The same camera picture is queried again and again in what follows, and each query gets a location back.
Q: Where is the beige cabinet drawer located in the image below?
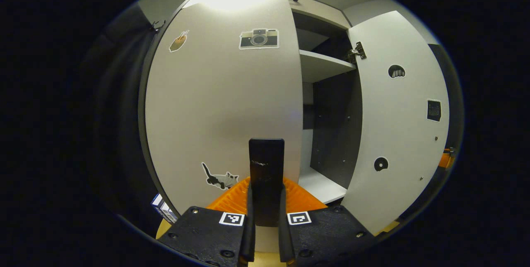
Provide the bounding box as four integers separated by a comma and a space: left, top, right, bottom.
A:
286, 0, 352, 29

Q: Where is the metal door hinge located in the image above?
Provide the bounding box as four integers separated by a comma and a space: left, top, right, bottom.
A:
347, 41, 367, 63

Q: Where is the beige double-door shoe cabinet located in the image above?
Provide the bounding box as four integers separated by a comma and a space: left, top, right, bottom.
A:
139, 0, 365, 218

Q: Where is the white cabinet shelf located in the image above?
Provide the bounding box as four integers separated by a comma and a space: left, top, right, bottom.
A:
299, 50, 357, 83

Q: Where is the black door handle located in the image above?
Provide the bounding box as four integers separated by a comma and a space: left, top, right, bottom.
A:
248, 138, 285, 227

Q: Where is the cabinet door with camera sticker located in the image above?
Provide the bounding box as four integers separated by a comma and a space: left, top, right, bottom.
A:
144, 0, 304, 218

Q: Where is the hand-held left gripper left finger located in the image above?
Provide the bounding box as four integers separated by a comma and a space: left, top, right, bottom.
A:
157, 176, 256, 267

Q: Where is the white cabinet base board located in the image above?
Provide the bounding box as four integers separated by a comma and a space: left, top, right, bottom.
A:
298, 166, 347, 204

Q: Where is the cabinet door with headphone sticker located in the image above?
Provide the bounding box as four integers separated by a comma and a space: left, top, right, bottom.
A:
340, 10, 451, 236

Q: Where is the small blue white box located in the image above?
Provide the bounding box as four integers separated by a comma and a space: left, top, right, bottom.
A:
150, 193, 178, 224

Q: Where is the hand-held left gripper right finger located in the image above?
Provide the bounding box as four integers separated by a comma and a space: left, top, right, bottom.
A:
278, 176, 375, 267

